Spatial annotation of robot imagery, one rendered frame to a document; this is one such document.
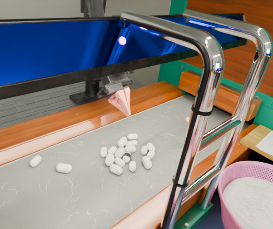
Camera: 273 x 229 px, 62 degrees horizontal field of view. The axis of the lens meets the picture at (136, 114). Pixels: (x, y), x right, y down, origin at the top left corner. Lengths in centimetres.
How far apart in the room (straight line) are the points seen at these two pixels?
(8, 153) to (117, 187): 29
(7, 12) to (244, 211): 235
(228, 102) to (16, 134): 67
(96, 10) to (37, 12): 180
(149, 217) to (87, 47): 34
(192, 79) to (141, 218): 58
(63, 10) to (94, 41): 239
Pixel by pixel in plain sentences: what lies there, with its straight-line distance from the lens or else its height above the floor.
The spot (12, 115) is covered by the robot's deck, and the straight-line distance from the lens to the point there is 98.
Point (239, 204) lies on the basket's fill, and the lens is 63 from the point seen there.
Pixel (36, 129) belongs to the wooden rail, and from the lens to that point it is 71.
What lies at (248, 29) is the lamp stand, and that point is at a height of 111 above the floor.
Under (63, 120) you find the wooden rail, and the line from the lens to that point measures 73.
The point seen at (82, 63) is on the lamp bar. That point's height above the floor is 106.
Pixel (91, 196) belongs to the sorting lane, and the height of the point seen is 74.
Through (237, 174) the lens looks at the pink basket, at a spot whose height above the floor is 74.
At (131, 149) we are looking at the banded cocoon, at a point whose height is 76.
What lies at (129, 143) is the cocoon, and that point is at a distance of 65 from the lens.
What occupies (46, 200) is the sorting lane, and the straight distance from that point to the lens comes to 55.
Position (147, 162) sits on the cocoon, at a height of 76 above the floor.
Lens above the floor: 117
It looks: 31 degrees down
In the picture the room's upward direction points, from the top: 7 degrees clockwise
